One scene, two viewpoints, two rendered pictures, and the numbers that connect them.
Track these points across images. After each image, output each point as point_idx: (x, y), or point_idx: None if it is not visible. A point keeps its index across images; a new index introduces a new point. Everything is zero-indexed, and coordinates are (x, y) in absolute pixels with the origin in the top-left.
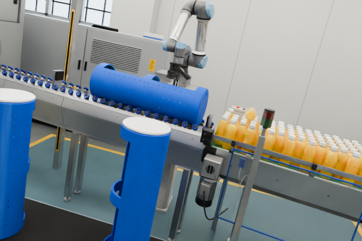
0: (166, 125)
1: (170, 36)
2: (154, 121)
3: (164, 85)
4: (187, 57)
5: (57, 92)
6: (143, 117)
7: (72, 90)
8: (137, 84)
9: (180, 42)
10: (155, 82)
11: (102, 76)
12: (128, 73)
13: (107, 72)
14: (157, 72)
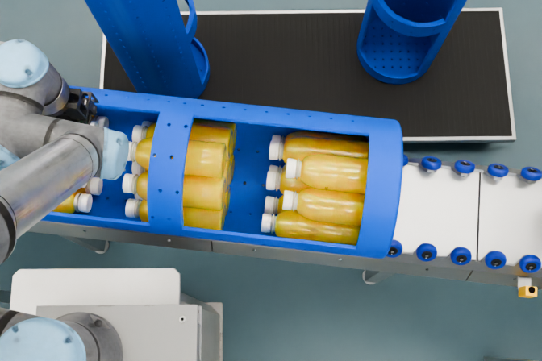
0: None
1: (85, 146)
2: None
3: (105, 98)
4: (17, 313)
5: (510, 172)
6: None
7: (459, 166)
8: (206, 101)
9: (17, 39)
10: (142, 105)
11: (350, 115)
12: (257, 121)
13: (339, 118)
14: (183, 305)
